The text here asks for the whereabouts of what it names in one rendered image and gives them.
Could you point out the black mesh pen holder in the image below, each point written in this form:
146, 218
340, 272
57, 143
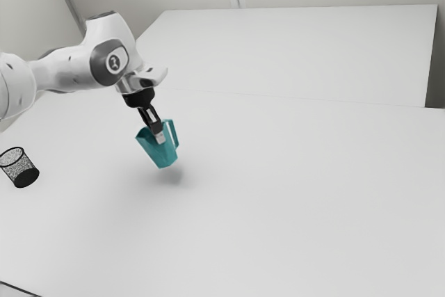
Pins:
19, 168

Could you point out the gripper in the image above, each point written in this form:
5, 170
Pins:
139, 98

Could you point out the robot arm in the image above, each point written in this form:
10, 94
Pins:
66, 64

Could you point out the teal faceted mug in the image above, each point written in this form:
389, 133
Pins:
160, 151

